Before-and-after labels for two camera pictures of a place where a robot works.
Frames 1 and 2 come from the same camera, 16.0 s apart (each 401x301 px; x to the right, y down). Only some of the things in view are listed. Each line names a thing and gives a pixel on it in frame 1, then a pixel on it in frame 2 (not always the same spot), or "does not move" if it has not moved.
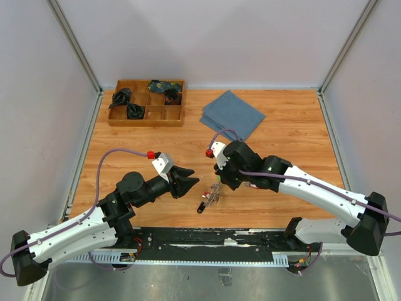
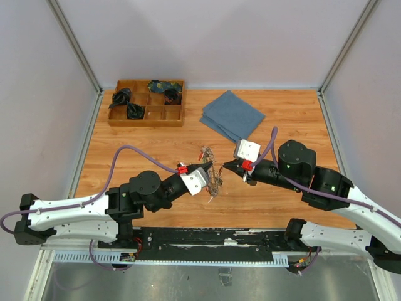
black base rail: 205,242 does not move
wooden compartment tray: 156,113 does not move
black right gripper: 223,178 -> 235,165
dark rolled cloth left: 121,97 does not move
